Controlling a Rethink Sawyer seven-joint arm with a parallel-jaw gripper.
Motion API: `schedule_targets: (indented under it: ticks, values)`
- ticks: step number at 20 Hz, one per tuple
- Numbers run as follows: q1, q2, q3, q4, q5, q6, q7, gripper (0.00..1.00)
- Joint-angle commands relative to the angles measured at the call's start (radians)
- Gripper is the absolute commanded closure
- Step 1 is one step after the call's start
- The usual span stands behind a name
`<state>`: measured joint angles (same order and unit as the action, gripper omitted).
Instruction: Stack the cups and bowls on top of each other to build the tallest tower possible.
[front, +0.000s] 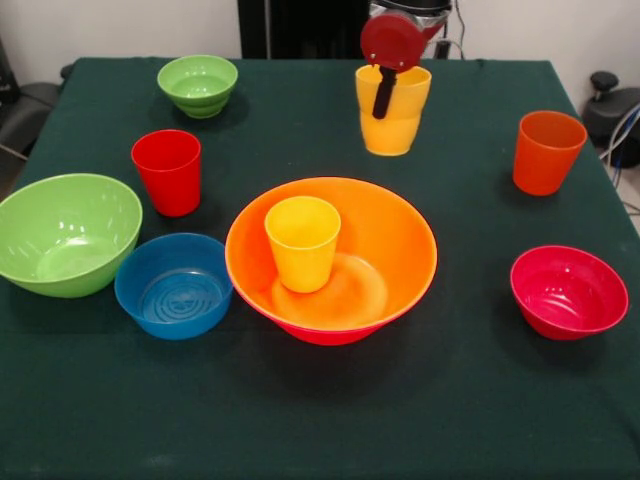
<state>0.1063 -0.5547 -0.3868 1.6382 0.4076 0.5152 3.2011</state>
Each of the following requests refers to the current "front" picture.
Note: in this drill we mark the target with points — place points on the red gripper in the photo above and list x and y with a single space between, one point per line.
392 42

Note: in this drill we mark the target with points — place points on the large orange bowl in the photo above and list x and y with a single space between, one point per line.
390 235

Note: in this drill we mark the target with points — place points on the black power adapter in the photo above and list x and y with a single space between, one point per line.
442 50

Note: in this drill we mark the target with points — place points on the black cabinet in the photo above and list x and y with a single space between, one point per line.
305 25

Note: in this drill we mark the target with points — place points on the orange cup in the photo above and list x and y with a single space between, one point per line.
542 170

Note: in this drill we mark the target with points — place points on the small green bowl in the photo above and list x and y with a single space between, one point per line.
197 85

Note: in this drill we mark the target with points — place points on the black equipment base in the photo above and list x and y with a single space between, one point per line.
610 110

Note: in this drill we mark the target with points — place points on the red cup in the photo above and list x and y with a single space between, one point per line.
170 190

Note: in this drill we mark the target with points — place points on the red bowl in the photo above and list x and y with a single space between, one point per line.
565 295

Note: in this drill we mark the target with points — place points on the dark green tablecloth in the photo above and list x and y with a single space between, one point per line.
320 400

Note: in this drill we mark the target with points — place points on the blue bowl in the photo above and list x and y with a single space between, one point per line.
172 327

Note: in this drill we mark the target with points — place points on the large green bowl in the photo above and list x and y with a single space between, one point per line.
65 235

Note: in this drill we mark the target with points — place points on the black chair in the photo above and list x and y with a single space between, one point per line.
30 110

